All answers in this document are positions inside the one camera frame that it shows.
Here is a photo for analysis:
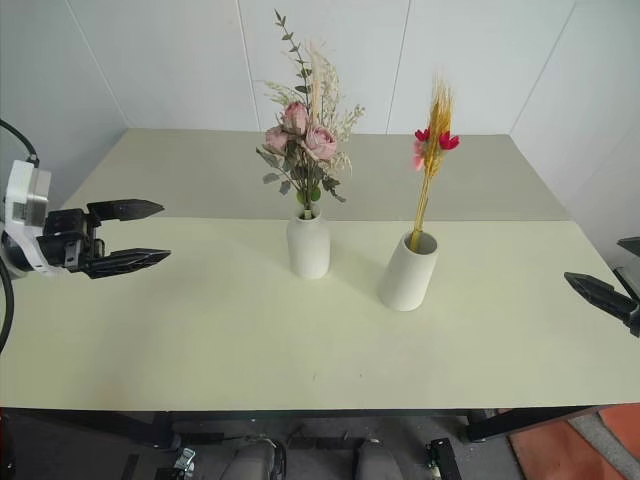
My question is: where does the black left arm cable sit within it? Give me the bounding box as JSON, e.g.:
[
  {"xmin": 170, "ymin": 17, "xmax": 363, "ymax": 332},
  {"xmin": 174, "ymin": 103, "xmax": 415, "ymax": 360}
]
[
  {"xmin": 0, "ymin": 259, "xmax": 13, "ymax": 354},
  {"xmin": 0, "ymin": 118, "xmax": 40, "ymax": 162}
]

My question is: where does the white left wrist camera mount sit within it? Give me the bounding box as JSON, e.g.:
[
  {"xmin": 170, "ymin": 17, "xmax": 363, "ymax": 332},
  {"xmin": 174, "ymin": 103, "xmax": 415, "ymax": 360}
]
[{"xmin": 0, "ymin": 159, "xmax": 54, "ymax": 279}]

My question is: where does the pink rose dried bouquet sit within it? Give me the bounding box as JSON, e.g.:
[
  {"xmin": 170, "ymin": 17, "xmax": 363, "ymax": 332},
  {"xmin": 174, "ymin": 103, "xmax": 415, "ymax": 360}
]
[{"xmin": 255, "ymin": 8, "xmax": 367, "ymax": 219}]

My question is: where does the dark grey rounded shape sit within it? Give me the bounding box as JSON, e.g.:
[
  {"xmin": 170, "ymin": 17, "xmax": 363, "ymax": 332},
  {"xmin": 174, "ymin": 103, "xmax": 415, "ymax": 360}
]
[
  {"xmin": 227, "ymin": 438, "xmax": 287, "ymax": 480},
  {"xmin": 353, "ymin": 438, "xmax": 402, "ymax": 480}
]

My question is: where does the yellow wheat red flower bouquet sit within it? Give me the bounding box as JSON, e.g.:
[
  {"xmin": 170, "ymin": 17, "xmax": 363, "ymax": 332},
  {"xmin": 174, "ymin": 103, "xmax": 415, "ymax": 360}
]
[{"xmin": 411, "ymin": 73, "xmax": 462, "ymax": 251}]

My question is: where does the orange floor mat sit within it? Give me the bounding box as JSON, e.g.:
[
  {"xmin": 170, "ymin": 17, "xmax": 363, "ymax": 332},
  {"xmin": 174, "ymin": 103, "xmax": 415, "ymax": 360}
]
[{"xmin": 507, "ymin": 402, "xmax": 640, "ymax": 480}]

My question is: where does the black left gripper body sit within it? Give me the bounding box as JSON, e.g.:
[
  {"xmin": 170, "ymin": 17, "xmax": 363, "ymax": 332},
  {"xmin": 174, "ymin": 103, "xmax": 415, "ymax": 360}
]
[{"xmin": 36, "ymin": 208, "xmax": 107, "ymax": 275}]

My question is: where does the black metal bracket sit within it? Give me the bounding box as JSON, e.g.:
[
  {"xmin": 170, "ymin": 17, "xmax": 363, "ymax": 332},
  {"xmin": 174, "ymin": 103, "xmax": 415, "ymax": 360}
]
[{"xmin": 424, "ymin": 436, "xmax": 465, "ymax": 480}]

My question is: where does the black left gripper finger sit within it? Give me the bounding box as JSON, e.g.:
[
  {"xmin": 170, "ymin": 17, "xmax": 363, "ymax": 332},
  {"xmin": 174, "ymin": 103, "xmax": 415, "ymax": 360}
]
[
  {"xmin": 84, "ymin": 246, "xmax": 173, "ymax": 281},
  {"xmin": 86, "ymin": 198, "xmax": 166, "ymax": 229}
]

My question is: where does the white cylindrical vase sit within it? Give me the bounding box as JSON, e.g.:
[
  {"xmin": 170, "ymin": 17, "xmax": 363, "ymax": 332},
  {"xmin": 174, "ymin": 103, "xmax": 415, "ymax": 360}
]
[{"xmin": 376, "ymin": 230, "xmax": 441, "ymax": 313}]

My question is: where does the white bottle-shaped vase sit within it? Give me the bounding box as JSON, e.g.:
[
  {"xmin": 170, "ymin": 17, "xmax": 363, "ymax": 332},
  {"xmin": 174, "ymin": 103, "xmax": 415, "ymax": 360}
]
[{"xmin": 285, "ymin": 208, "xmax": 332, "ymax": 280}]

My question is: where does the silver metal clamp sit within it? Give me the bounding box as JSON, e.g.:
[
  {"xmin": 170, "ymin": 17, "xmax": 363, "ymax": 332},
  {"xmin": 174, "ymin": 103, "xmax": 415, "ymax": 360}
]
[{"xmin": 171, "ymin": 446, "xmax": 198, "ymax": 475}]

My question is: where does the black table frame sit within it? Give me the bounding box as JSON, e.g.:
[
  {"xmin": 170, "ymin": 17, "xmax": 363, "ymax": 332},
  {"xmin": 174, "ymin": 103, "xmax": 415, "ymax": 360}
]
[{"xmin": 0, "ymin": 405, "xmax": 604, "ymax": 449}]

